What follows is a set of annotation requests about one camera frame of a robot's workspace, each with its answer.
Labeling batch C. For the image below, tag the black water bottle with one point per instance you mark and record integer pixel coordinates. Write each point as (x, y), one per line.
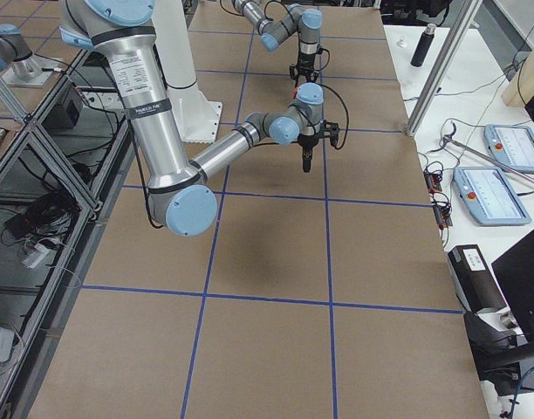
(421, 50)

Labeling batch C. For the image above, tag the near blue teach pendant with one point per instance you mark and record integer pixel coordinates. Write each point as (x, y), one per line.
(489, 198)

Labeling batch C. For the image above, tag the black monitor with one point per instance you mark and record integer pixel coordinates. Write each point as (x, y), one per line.
(514, 271)

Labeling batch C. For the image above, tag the blue teach pendant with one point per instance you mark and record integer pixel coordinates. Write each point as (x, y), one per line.
(511, 145)
(489, 198)

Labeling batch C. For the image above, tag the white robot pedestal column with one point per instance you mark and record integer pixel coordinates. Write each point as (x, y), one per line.
(196, 117)

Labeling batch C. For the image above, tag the aluminium frame rack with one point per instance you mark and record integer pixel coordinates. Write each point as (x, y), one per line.
(59, 176)

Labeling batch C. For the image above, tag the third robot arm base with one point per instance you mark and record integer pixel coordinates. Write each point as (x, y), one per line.
(18, 64)

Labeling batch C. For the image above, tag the brown paper table cover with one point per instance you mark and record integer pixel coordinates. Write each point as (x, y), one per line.
(314, 295)

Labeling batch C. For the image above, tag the far blue teach pendant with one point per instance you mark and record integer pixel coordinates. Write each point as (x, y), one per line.
(511, 145)

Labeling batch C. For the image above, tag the black cardboard box with label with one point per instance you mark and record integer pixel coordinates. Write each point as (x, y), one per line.
(473, 276)

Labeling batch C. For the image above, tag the red circuit board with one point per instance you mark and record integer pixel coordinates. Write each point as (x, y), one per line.
(433, 181)

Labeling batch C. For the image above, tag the aluminium frame post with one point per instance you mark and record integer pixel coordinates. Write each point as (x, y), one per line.
(446, 55)

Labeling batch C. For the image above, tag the wooden board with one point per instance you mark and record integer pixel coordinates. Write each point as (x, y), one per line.
(520, 90)

